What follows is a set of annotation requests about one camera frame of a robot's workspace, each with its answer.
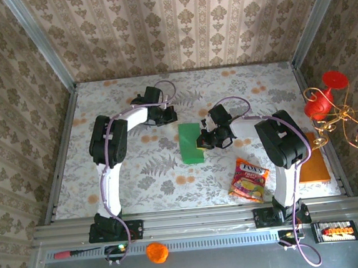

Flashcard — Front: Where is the red plastic vase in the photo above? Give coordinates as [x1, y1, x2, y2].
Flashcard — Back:
[301, 69, 352, 123]

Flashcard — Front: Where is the grey slotted cable duct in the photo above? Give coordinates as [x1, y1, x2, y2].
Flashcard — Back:
[43, 224, 317, 264]

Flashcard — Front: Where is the orange crumpled ball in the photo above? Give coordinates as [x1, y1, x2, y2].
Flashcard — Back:
[145, 241, 171, 266]

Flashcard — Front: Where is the red handled screwdriver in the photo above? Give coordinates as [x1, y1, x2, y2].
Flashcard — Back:
[53, 246, 102, 261]

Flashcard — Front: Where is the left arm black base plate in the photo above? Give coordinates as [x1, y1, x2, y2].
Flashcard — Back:
[87, 219, 145, 245]

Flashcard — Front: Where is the aluminium corner post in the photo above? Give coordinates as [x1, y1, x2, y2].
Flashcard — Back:
[286, 0, 354, 68]
[2, 0, 77, 96]

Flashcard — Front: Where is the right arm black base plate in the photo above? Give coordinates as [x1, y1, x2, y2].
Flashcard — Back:
[252, 203, 312, 229]

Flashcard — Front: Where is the orange flat board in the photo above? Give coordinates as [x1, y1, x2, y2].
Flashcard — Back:
[294, 131, 332, 184]

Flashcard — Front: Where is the gold wire ornament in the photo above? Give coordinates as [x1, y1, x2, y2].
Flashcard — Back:
[302, 82, 358, 155]

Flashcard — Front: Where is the aluminium mounting rail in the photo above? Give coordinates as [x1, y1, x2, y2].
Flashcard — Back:
[29, 194, 358, 249]

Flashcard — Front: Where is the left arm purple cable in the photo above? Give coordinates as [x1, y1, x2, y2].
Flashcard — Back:
[89, 79, 191, 267]

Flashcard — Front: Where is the small controller board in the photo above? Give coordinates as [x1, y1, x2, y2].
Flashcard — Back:
[276, 227, 306, 247]
[103, 242, 130, 263]

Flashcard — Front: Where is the green square paper sheet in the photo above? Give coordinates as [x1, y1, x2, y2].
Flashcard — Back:
[177, 121, 206, 166]

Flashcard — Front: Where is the Fox's fruit candy bag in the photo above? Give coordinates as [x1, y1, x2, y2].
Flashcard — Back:
[224, 154, 273, 207]

